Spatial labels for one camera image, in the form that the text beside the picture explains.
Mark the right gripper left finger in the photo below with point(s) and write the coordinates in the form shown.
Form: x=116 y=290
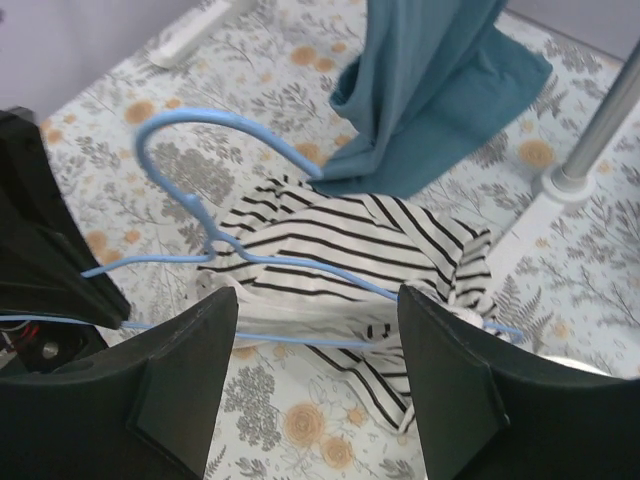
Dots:
x=143 y=409

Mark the blue hanging garment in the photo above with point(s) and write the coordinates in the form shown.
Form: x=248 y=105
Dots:
x=436 y=80

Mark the black white striped tank top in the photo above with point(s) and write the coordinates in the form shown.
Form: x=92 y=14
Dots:
x=351 y=332

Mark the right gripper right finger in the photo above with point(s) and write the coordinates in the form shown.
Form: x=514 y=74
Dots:
x=486 y=409

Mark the grey white clothes rack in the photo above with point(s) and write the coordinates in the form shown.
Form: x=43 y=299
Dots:
x=558 y=190

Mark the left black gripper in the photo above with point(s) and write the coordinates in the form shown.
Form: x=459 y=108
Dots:
x=49 y=311

